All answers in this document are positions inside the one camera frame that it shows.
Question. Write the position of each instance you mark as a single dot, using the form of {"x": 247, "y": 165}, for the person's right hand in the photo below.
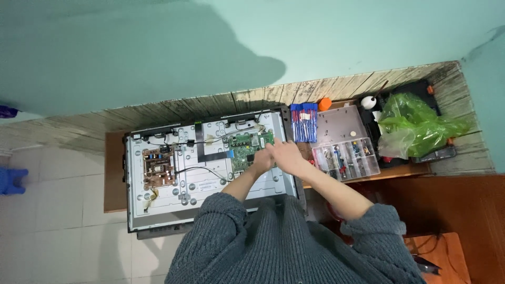
{"x": 288, "y": 157}

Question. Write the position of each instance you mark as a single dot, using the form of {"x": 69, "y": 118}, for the person's left hand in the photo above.
{"x": 263, "y": 161}

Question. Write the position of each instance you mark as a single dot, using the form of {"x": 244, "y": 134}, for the person's left fingers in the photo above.
{"x": 261, "y": 154}

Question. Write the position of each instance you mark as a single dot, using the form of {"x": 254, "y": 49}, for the person's right fingers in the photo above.
{"x": 274, "y": 145}

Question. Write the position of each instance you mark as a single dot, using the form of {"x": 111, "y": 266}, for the green main circuit board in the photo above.
{"x": 240, "y": 152}

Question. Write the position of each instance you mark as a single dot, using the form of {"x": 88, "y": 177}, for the set of blue red screwdrivers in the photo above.
{"x": 303, "y": 122}

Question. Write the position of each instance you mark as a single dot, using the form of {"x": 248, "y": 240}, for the orange capped bottle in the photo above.
{"x": 325, "y": 104}

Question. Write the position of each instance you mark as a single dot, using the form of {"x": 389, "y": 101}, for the clear plastic organizer box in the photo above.
{"x": 339, "y": 126}

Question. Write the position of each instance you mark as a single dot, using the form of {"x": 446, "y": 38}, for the grey metal television chassis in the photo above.
{"x": 189, "y": 189}

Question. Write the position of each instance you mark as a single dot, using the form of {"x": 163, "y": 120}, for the grey knitted sweater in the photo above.
{"x": 276, "y": 244}

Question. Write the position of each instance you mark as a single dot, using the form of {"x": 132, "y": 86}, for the white round bottle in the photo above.
{"x": 368, "y": 103}

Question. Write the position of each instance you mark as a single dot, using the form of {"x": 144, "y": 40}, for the brown power supply board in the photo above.
{"x": 158, "y": 167}

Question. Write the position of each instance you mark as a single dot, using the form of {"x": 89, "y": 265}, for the thin brown brush stick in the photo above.
{"x": 381, "y": 89}

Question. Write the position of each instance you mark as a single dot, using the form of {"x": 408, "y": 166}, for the green plastic bag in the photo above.
{"x": 414, "y": 126}

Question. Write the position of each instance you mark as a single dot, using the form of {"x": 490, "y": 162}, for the black toolbox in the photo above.
{"x": 418, "y": 88}

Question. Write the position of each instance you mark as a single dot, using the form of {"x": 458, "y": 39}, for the black tool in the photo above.
{"x": 428, "y": 266}

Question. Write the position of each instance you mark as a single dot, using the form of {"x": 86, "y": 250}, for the orange wooden stool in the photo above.
{"x": 449, "y": 256}

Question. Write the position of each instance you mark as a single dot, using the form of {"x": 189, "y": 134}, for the blue plastic stool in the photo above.
{"x": 12, "y": 180}

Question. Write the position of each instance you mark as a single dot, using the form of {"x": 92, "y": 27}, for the purple object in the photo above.
{"x": 7, "y": 111}

